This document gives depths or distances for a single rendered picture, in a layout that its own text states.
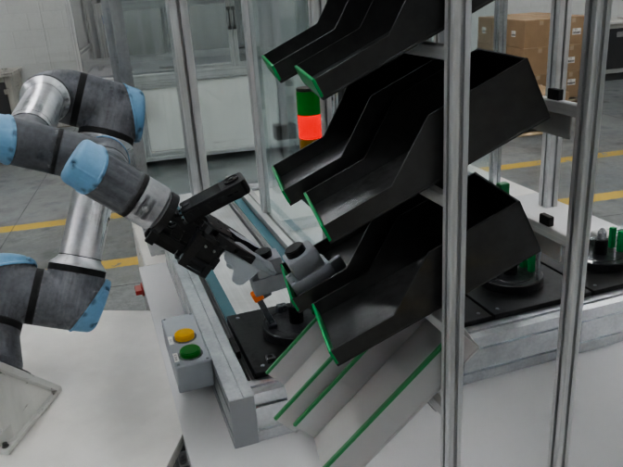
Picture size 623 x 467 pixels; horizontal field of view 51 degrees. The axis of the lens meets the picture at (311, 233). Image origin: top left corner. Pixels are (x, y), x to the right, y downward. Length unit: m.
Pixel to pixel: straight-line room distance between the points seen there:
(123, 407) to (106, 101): 0.63
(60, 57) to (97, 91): 7.86
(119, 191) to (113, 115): 0.46
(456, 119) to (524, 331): 0.75
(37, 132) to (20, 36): 8.28
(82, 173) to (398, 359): 0.53
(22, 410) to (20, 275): 0.26
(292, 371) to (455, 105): 0.59
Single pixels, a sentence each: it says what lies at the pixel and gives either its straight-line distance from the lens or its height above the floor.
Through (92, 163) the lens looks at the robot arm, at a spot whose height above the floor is 1.40.
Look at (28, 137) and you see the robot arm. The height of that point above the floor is 1.43.
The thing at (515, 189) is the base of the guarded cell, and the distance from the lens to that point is 2.52.
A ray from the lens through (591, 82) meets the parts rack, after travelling 0.79.
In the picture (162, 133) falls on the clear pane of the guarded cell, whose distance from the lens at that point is 2.51.
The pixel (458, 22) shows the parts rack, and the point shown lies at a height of 1.58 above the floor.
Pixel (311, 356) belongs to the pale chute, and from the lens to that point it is 1.11.
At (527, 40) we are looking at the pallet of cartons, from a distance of 8.01.
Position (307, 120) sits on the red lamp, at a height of 1.35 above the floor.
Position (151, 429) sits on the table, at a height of 0.86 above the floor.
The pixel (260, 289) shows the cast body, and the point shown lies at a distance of 1.11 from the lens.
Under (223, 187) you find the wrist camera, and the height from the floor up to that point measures 1.33.
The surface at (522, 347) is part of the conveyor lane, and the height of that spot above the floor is 0.91.
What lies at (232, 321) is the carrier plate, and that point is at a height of 0.97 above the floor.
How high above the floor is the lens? 1.62
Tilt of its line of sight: 21 degrees down
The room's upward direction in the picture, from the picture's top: 4 degrees counter-clockwise
